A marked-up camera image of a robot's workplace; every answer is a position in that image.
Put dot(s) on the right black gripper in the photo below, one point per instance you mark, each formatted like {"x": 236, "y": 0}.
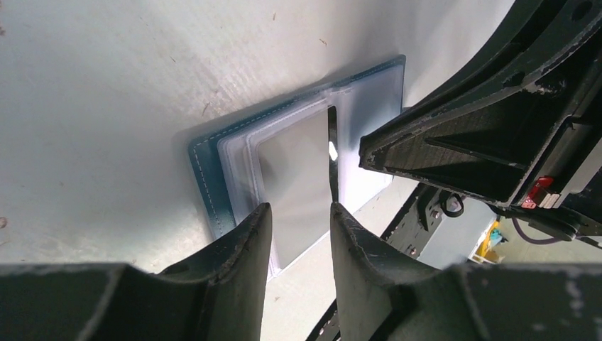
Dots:
{"x": 518, "y": 125}

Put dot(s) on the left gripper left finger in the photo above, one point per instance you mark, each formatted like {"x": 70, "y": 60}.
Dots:
{"x": 215, "y": 294}

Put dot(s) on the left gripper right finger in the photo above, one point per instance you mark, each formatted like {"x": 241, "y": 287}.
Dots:
{"x": 532, "y": 301}

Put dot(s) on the blue card holder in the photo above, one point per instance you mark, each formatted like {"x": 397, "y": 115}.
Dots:
{"x": 225, "y": 159}

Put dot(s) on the black credit card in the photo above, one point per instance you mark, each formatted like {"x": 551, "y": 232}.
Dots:
{"x": 294, "y": 166}

